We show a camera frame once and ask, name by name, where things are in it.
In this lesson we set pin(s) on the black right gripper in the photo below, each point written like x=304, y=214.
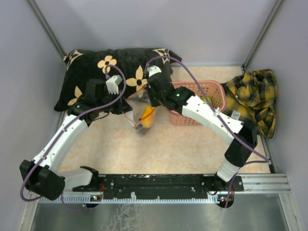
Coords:
x=153, y=103

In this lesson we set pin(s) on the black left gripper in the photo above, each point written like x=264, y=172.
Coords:
x=122, y=106

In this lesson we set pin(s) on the clear zip top bag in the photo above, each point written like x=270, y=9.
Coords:
x=137, y=102

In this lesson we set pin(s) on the yellow mango toy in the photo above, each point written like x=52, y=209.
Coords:
x=147, y=117

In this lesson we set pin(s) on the dark red grape bunch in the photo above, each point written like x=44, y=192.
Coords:
x=141, y=129

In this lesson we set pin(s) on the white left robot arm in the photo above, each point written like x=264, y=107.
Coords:
x=41, y=175

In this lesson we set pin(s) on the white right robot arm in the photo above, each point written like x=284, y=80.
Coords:
x=241, y=138

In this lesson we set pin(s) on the black floral pillow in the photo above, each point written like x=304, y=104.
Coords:
x=83, y=65

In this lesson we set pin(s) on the green custard apple toy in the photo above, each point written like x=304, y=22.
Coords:
x=208, y=100

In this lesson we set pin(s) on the pink plastic basket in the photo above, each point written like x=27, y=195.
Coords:
x=212, y=89

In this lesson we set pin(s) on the yellow plaid shirt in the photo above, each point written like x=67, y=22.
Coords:
x=252, y=96

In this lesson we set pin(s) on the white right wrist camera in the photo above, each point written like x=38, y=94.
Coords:
x=152, y=70

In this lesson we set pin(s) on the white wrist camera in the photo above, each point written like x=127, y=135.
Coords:
x=152, y=70
x=113, y=84

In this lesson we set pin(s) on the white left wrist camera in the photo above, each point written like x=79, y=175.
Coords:
x=113, y=84

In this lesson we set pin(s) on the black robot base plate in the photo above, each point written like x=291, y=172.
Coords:
x=148, y=187

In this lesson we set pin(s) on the aluminium frame rail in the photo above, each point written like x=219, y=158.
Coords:
x=242, y=184

